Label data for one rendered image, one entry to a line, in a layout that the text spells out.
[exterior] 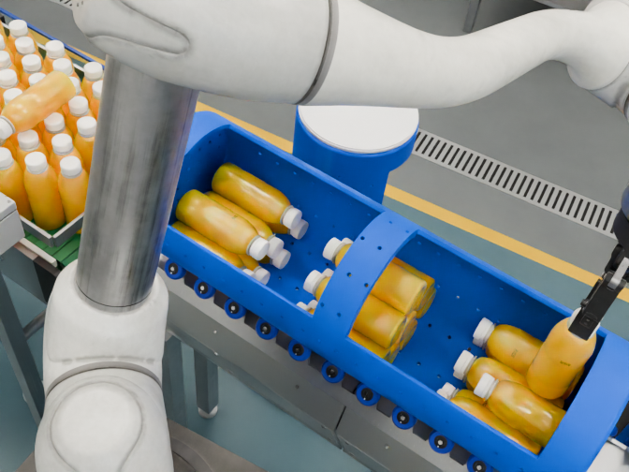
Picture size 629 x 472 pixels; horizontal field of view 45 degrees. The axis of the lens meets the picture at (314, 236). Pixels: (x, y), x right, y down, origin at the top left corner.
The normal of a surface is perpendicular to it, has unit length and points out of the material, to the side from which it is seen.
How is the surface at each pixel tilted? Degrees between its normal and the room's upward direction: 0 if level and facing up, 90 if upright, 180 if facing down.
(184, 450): 5
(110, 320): 47
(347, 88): 96
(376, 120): 0
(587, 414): 32
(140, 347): 74
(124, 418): 4
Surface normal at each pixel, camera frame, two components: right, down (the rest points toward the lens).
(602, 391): -0.07, -0.45
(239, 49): 0.26, 0.55
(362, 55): 0.54, 0.29
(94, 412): 0.10, -0.63
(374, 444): -0.50, 0.35
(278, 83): 0.26, 0.84
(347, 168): -0.14, 0.75
